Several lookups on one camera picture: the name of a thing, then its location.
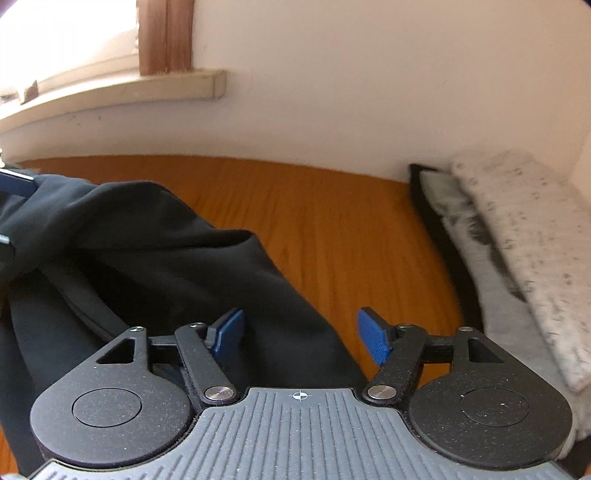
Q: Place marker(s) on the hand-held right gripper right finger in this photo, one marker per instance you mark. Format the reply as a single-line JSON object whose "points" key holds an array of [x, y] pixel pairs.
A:
{"points": [[373, 336]]}

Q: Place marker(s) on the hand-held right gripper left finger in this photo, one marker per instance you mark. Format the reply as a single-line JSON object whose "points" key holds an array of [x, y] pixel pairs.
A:
{"points": [[231, 333]]}

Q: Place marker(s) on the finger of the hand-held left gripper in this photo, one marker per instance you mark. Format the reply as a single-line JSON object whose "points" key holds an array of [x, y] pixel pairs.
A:
{"points": [[4, 249], [14, 184]]}

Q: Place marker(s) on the dark navy smooth garment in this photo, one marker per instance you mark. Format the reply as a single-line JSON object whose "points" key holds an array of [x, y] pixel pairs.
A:
{"points": [[152, 249]]}

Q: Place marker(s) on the small brown object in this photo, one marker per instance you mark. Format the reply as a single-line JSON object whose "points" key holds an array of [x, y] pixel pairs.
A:
{"points": [[28, 91]]}

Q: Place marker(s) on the white framed window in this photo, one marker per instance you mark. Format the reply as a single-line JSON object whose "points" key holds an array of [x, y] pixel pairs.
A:
{"points": [[69, 37]]}

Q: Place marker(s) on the grey speckled folded cloth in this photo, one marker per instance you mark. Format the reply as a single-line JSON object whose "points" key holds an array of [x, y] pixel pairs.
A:
{"points": [[531, 240]]}

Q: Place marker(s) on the brown curtain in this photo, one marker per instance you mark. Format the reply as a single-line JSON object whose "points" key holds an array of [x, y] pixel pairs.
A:
{"points": [[164, 37]]}

